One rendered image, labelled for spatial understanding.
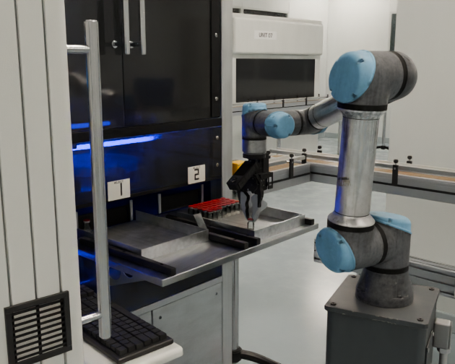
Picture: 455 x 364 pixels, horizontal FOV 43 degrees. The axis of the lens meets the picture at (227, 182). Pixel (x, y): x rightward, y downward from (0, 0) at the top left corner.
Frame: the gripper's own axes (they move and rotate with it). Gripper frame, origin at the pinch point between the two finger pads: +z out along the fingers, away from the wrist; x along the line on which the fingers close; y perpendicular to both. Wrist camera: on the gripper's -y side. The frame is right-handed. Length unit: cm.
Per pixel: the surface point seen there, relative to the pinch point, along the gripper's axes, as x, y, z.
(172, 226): 20.2, -14.1, 3.6
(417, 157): 16, 158, 2
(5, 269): -24, -91, -14
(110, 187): 30.6, -29.7, -10.2
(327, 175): 33, 97, 5
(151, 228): 26.9, -17.3, 4.9
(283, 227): -6.8, 8.5, 4.0
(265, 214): 9.6, 20.0, 4.8
